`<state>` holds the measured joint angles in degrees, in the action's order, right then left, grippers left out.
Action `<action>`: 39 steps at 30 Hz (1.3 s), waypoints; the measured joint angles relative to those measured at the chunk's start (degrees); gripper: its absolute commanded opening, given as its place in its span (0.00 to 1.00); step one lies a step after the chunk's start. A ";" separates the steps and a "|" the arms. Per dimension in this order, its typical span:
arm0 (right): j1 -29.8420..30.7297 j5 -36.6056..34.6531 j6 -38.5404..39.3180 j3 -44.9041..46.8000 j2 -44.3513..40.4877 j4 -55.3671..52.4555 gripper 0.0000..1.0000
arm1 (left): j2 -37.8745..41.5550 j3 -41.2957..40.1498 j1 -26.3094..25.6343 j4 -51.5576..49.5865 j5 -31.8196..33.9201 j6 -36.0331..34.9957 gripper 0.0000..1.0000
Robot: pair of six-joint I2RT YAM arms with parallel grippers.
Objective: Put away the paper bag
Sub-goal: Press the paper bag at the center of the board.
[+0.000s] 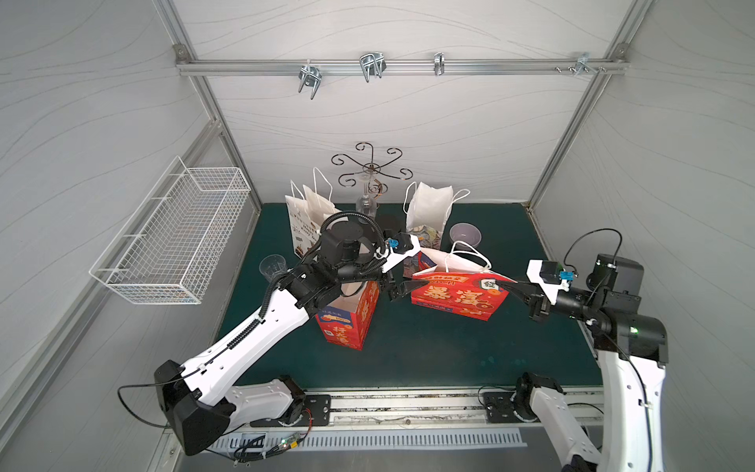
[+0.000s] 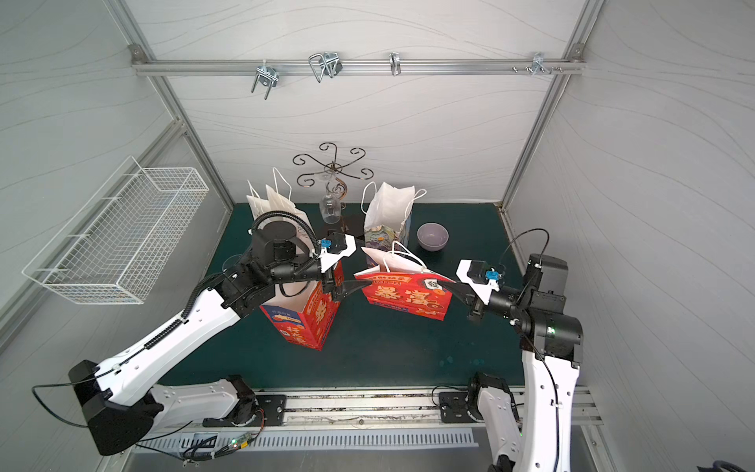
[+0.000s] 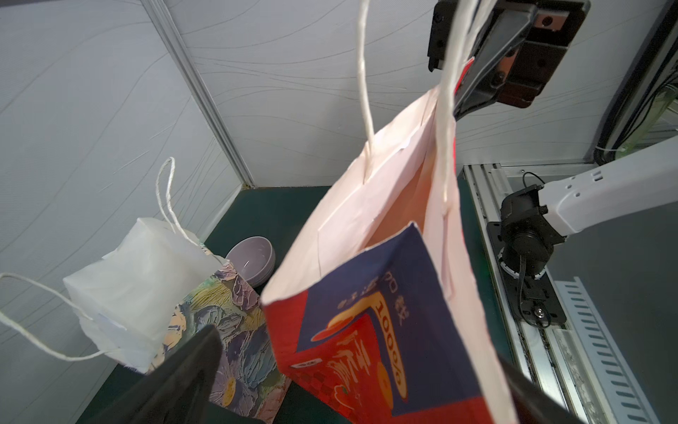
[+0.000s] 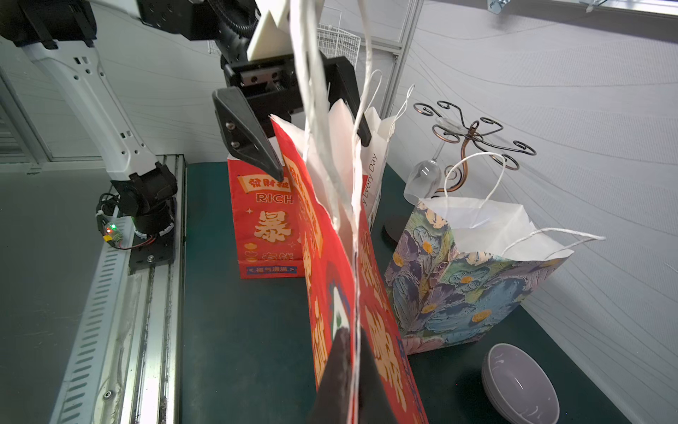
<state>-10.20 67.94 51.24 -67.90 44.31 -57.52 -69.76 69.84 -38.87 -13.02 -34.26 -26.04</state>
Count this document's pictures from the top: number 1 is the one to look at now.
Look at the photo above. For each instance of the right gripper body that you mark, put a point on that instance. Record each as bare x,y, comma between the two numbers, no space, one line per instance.
536,304

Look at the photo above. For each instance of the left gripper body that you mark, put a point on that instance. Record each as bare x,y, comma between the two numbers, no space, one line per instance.
398,288

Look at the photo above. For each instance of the red RICH paper bag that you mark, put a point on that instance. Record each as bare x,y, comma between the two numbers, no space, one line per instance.
460,282

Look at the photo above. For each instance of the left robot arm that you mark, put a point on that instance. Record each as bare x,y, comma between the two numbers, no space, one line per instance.
199,398

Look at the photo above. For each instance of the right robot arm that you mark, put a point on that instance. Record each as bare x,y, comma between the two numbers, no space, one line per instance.
632,354

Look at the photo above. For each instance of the red paper bag near left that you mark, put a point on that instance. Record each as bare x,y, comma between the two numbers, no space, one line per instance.
346,320

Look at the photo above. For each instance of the floral print paper bag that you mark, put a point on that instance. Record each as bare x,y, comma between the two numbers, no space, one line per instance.
427,210

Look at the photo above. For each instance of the white printed paper bag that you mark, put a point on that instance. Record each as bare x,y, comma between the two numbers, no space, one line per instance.
307,211

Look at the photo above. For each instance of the green felt table mat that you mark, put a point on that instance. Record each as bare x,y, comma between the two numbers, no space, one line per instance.
412,346

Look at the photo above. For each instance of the clear wine glass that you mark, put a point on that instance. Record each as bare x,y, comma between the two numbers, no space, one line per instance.
366,203

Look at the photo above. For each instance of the pink ceramic bowl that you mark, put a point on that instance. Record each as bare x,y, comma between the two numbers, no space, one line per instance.
467,233

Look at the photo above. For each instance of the black metal cup tree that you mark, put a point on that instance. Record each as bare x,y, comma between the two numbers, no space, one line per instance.
378,170

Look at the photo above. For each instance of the clear glass tumbler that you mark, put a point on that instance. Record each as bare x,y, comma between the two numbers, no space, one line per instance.
272,266

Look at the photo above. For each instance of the metal hook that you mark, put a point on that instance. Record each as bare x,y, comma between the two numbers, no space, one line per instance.
310,77
372,64
582,66
439,64

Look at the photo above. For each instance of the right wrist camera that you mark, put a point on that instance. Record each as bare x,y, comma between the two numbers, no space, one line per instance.
551,276

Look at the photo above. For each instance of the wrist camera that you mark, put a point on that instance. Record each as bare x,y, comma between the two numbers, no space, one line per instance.
400,247
551,276

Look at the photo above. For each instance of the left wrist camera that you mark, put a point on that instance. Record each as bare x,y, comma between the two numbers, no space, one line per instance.
400,247

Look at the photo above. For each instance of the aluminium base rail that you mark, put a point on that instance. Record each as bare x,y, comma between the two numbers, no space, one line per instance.
413,407

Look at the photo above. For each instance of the slotted cable duct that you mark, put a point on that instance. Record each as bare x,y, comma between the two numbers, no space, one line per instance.
405,439

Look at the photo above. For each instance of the white wire wall basket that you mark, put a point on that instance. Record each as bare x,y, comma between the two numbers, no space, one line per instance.
168,249

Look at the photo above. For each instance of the aluminium top rail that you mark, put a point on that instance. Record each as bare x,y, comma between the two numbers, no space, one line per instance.
395,67

